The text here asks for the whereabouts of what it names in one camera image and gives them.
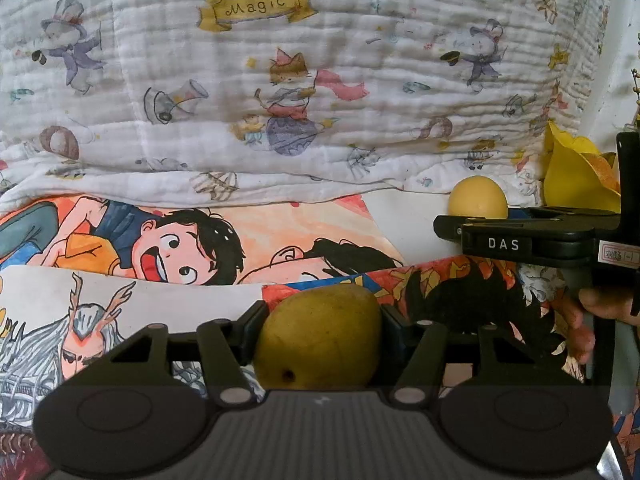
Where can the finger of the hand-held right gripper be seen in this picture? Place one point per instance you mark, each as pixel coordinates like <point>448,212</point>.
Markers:
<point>447,225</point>
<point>535,212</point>

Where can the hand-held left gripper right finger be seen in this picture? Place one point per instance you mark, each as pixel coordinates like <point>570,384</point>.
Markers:
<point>397,332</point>

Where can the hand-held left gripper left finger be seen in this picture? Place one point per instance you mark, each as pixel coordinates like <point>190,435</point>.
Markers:
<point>252,330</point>

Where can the small yellow pear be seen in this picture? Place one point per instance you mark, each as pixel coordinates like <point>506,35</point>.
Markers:
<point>477,197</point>

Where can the yellow flower-shaped bowl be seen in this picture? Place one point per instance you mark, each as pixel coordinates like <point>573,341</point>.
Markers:
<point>570,175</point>

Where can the large yellow pear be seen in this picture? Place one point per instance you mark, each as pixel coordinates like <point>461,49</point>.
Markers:
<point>320,337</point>

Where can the person's right hand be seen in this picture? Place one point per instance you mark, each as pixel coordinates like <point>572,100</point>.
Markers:
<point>575,325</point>

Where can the autumn leaves cartoon drawing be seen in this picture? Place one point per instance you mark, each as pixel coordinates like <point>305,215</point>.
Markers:
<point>435,280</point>

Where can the white-haired figure drawing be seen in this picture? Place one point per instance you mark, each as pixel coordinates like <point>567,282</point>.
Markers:
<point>165,305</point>

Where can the cartoon boy drawing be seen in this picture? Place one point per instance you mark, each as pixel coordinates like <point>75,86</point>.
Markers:
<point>200,240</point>

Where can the white printed blanket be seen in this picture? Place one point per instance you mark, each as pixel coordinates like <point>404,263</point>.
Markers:
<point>350,35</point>

